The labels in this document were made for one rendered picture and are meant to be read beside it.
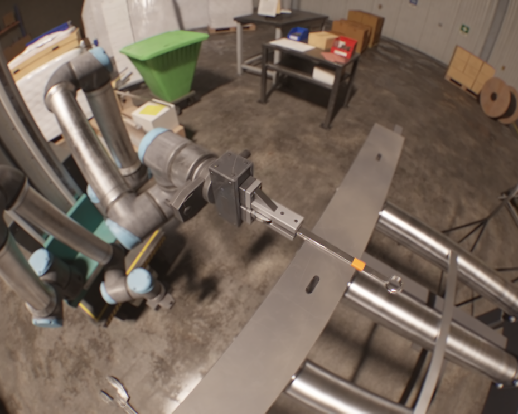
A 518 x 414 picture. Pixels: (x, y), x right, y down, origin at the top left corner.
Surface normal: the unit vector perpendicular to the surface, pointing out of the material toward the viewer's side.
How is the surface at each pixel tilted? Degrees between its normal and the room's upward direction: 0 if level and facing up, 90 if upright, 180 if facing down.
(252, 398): 0
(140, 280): 5
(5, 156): 90
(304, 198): 0
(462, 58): 90
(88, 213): 90
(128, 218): 22
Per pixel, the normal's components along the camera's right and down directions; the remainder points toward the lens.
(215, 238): 0.02, -0.58
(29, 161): 0.91, 0.36
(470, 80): -0.64, 0.62
